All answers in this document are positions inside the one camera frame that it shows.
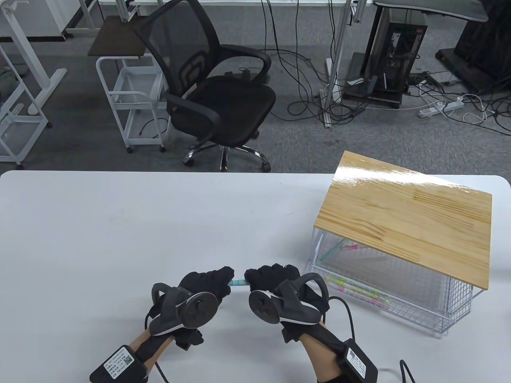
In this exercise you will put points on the black stand base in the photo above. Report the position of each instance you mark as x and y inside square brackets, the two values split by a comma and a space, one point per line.
[479, 48]

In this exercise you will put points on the white standing desk leg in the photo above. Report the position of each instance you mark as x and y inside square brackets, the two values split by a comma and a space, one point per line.
[47, 85]

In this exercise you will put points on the person's right forearm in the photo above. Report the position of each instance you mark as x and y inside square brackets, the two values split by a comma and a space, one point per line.
[323, 355]

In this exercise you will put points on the white cart with brown top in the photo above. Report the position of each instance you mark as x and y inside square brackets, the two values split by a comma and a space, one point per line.
[119, 38]

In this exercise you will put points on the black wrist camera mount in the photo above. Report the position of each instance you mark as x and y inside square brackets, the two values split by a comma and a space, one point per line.
[289, 335]
[189, 339]

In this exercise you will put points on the green double-ended highlighter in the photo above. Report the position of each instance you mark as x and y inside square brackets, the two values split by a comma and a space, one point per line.
[337, 280]
[359, 292]

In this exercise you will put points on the black computer tower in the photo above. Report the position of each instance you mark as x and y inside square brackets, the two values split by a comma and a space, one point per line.
[395, 52]

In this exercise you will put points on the person's left hand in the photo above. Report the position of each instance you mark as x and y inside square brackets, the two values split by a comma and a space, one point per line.
[207, 279]

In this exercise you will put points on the white power strip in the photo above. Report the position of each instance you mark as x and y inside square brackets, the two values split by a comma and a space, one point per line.
[439, 107]

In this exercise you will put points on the grey desk top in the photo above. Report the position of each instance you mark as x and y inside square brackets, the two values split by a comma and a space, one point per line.
[439, 10]

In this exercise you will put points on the white cabinet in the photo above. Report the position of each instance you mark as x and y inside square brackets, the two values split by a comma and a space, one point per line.
[48, 16]

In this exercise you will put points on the person's right hand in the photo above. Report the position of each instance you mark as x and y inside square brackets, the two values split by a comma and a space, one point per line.
[275, 275]

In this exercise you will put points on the person's left forearm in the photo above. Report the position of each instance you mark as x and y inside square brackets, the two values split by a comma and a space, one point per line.
[147, 347]

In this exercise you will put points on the black wrist-worn box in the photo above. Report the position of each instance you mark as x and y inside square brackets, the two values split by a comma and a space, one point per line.
[117, 365]
[357, 359]

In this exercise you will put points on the aluminium frame leg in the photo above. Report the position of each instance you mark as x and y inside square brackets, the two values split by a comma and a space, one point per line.
[338, 52]

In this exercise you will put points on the black mesh office chair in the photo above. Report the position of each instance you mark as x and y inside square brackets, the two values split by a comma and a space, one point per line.
[223, 99]

